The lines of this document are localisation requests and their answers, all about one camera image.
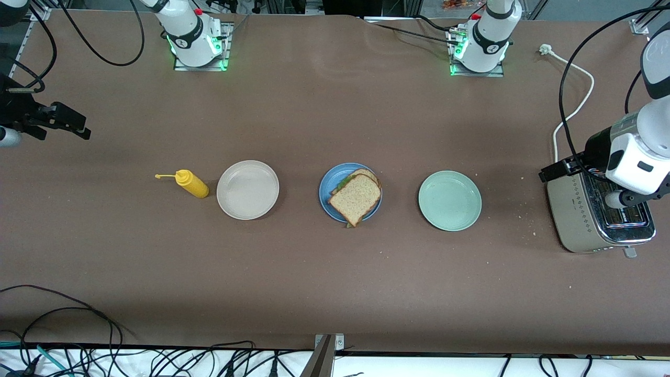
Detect yellow mustard squeeze bottle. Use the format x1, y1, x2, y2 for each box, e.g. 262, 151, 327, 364
155, 169, 210, 199

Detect brown toast slice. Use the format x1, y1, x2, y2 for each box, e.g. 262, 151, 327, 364
331, 168, 382, 195
328, 174, 382, 228

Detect green lettuce leaf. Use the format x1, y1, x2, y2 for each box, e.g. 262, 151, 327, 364
336, 176, 352, 229

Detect mint green round plate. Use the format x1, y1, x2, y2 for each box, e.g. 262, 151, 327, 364
418, 170, 483, 232

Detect beige round plate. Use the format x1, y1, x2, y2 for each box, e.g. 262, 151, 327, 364
216, 160, 280, 220

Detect blue round plate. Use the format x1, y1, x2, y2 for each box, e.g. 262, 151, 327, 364
319, 162, 383, 224

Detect silver beige toaster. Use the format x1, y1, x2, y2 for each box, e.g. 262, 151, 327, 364
547, 155, 656, 259

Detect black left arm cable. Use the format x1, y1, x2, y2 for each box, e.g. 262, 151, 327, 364
558, 5, 670, 176
624, 71, 643, 115

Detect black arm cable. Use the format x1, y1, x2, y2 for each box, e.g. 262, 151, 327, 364
558, 5, 670, 176
624, 71, 643, 115
59, 0, 146, 67

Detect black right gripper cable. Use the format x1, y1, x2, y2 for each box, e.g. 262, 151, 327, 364
0, 0, 58, 94

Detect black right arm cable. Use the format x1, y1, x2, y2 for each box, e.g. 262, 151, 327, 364
59, 0, 146, 67

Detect aluminium side frame rail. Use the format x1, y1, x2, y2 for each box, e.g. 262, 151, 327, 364
9, 6, 53, 75

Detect white toaster power cable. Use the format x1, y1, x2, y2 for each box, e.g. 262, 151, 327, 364
539, 43, 595, 164

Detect aluminium corner rail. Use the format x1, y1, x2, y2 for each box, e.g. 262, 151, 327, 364
631, 0, 670, 36

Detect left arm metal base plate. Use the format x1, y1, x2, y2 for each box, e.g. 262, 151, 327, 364
449, 29, 506, 78

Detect long black looped cable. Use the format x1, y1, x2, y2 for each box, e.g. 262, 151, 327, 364
0, 284, 124, 362

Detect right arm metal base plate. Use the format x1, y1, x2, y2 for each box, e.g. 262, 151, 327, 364
174, 22, 232, 72

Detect black base cables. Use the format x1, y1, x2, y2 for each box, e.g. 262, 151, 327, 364
365, 16, 461, 45

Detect teal cable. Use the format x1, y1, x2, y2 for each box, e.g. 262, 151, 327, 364
0, 341, 69, 376

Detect aluminium table post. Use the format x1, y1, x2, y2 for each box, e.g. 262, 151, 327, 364
301, 334, 346, 377

